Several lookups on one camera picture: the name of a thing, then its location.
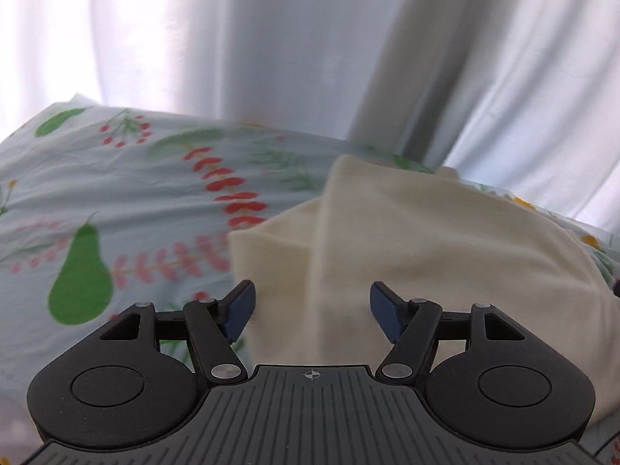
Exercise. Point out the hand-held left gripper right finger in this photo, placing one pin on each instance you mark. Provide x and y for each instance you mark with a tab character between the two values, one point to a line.
385	310

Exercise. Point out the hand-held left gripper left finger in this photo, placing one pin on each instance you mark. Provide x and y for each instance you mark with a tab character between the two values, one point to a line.
240	310

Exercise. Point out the cream knit sweater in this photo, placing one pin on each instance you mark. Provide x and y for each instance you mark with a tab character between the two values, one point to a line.
436	242

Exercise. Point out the floral bed sheet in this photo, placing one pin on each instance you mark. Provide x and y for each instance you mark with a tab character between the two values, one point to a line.
145	193

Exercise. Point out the white curtain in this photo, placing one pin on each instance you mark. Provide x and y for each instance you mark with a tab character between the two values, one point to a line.
242	34

